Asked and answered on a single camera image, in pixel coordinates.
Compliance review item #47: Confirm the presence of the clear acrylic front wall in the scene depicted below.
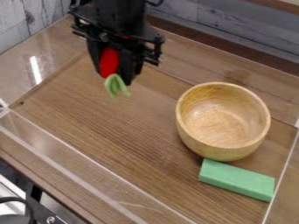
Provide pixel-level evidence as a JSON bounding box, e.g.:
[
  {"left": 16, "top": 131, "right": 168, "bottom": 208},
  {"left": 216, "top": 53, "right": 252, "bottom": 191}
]
[{"left": 0, "top": 107, "right": 195, "bottom": 224}]

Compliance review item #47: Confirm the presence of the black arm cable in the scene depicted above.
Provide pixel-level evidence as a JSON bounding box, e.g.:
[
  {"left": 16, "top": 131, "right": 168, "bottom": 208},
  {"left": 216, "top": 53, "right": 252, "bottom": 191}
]
[{"left": 144, "top": 0, "right": 164, "bottom": 7}]

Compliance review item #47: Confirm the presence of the red felt strawberry toy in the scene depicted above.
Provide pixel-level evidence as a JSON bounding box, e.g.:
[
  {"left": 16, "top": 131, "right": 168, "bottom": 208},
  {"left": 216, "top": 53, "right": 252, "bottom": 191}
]
[{"left": 99, "top": 47, "right": 131, "bottom": 98}]

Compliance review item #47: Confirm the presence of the light wooden bowl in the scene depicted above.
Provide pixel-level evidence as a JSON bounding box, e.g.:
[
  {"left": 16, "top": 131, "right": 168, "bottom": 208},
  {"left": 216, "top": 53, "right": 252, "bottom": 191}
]
[{"left": 175, "top": 81, "right": 271, "bottom": 162}]

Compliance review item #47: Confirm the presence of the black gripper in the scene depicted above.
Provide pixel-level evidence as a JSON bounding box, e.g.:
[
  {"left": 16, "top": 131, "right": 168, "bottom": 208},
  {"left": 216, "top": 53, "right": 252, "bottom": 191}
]
[{"left": 70, "top": 0, "right": 164, "bottom": 86}]

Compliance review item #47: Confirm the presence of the black cable under table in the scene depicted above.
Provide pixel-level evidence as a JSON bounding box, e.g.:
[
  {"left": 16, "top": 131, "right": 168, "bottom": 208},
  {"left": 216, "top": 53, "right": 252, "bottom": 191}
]
[{"left": 0, "top": 197, "right": 40, "bottom": 224}]

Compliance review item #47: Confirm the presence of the green rectangular sponge block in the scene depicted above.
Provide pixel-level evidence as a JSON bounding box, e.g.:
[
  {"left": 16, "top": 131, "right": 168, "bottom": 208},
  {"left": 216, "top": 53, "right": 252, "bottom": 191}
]
[{"left": 199, "top": 158, "right": 275, "bottom": 202}]

